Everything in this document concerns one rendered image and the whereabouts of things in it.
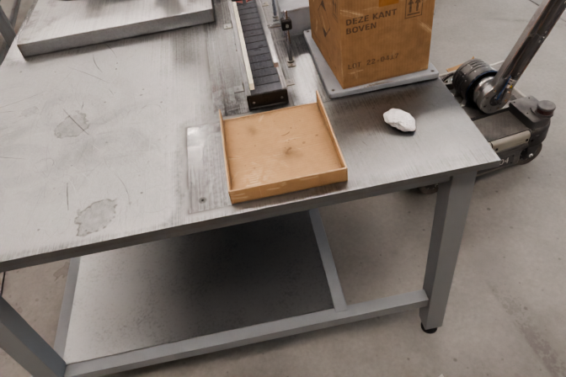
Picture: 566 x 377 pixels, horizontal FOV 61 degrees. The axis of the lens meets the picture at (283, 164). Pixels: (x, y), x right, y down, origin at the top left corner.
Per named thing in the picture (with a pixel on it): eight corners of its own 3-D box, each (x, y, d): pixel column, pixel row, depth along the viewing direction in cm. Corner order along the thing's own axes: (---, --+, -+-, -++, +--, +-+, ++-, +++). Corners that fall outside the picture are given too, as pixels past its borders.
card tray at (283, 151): (221, 121, 127) (218, 108, 124) (318, 102, 128) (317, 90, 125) (232, 204, 105) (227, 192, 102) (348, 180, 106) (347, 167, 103)
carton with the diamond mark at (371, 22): (311, 37, 149) (303, -53, 130) (385, 20, 151) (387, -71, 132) (343, 90, 127) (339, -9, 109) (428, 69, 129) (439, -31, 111)
